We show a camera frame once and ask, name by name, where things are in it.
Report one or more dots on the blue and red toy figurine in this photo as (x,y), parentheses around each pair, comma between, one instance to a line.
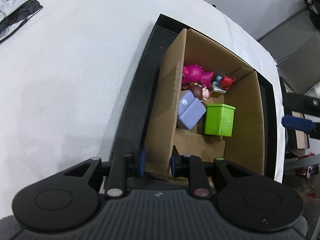
(226,81)

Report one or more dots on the brown cardboard box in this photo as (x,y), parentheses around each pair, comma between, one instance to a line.
(246,130)

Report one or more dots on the white blanket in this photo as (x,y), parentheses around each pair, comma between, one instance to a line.
(62,80)

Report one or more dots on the green plastic container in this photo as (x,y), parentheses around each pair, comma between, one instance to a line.
(217,121)

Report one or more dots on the grey and black garment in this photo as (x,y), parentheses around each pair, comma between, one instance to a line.
(15,20)

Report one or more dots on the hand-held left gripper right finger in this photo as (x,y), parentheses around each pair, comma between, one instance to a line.
(173,166)

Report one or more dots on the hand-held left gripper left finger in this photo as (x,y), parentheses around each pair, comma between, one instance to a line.
(143,161)

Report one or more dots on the purple toy sofa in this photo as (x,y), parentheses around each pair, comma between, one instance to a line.
(190,116)

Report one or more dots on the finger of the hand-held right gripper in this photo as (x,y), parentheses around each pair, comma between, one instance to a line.
(297,123)
(300,103)

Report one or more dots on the black bag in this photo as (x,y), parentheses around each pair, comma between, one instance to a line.
(313,7)

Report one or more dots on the pink dinosaur toy figurine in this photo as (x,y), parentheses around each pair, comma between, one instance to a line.
(193,73)

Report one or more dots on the black shallow tray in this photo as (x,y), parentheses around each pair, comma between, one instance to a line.
(147,87)

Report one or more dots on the person's grey clothing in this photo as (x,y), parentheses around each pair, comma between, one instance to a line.
(7,227)

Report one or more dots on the brown toy figurine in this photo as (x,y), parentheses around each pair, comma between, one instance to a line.
(196,92)

